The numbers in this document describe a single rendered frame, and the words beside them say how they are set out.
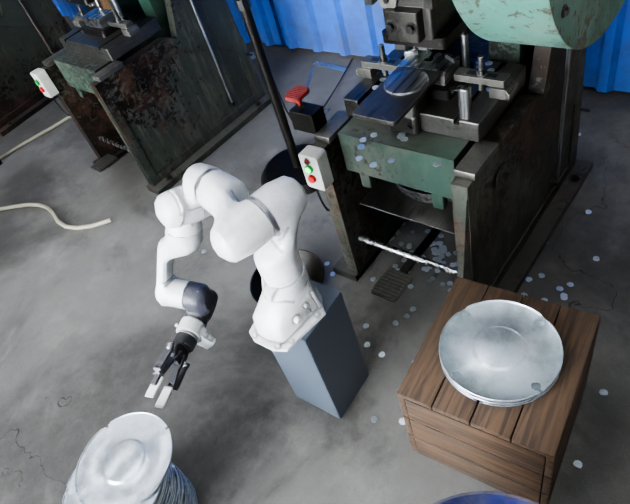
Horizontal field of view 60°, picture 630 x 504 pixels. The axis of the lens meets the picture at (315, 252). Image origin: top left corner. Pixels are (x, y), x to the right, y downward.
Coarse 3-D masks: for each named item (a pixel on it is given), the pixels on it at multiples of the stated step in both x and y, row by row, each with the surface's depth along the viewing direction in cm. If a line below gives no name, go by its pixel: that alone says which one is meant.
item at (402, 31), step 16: (384, 0) 141; (400, 0) 140; (416, 0) 137; (448, 0) 142; (384, 16) 147; (400, 16) 140; (416, 16) 137; (432, 16) 138; (448, 16) 144; (400, 32) 143; (416, 32) 140; (432, 32) 141
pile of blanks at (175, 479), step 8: (168, 472) 154; (176, 472) 160; (168, 480) 152; (176, 480) 158; (184, 480) 163; (160, 488) 147; (168, 488) 151; (176, 488) 156; (184, 488) 161; (192, 488) 168; (160, 496) 146; (168, 496) 151; (176, 496) 154; (184, 496) 160; (192, 496) 164
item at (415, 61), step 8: (408, 56) 162; (416, 56) 161; (424, 56) 160; (432, 56) 160; (440, 56) 157; (456, 56) 155; (400, 64) 160; (408, 64) 159; (416, 64) 158; (424, 64) 157; (432, 64) 156; (440, 64) 154; (448, 64) 154; (456, 64) 156; (448, 72) 154; (440, 80) 154; (448, 80) 155
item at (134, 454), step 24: (120, 432) 160; (144, 432) 158; (168, 432) 156; (96, 456) 157; (120, 456) 154; (144, 456) 153; (168, 456) 151; (96, 480) 152; (120, 480) 149; (144, 480) 148
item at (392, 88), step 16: (384, 80) 156; (400, 80) 153; (416, 80) 151; (432, 80) 150; (368, 96) 152; (384, 96) 150; (400, 96) 148; (416, 96) 147; (368, 112) 147; (384, 112) 145; (400, 112) 143; (416, 112) 152; (400, 128) 158; (416, 128) 155
